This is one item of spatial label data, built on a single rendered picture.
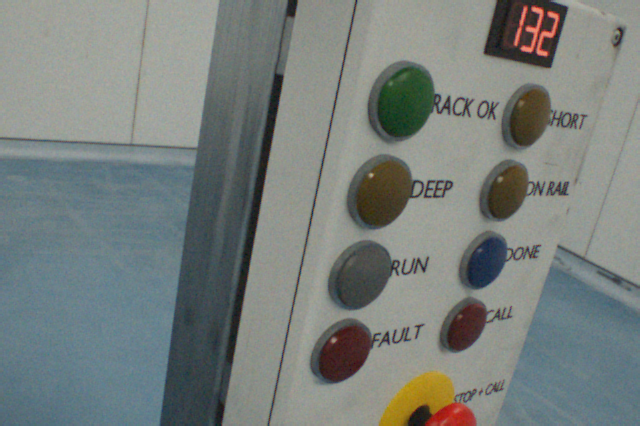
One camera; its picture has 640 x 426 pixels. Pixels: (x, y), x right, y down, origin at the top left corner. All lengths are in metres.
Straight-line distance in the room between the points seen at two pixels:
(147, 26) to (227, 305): 3.44
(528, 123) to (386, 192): 0.08
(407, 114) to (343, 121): 0.02
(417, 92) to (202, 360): 0.19
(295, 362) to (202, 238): 0.10
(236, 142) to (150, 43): 3.45
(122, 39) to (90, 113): 0.45
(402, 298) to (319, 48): 0.12
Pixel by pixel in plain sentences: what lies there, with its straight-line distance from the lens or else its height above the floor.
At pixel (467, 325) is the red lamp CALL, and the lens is 0.32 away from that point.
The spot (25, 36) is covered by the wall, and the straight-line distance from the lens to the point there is 3.60.
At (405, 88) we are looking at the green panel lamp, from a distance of 0.23.
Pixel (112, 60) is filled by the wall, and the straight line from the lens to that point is 3.70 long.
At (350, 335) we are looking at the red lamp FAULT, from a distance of 0.26.
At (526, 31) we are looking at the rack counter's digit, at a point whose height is 1.05.
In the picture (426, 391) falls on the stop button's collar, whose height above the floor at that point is 0.87.
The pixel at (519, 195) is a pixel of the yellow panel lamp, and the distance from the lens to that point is 0.31.
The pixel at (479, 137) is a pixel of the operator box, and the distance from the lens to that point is 0.28.
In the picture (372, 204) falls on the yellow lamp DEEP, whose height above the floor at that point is 0.97.
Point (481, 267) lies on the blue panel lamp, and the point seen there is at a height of 0.94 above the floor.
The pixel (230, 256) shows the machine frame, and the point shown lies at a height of 0.92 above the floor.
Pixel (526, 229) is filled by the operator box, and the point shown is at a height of 0.95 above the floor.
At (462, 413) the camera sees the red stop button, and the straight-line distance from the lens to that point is 0.32.
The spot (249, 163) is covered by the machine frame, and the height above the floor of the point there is 0.97.
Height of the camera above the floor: 1.04
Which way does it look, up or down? 18 degrees down
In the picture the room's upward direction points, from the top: 12 degrees clockwise
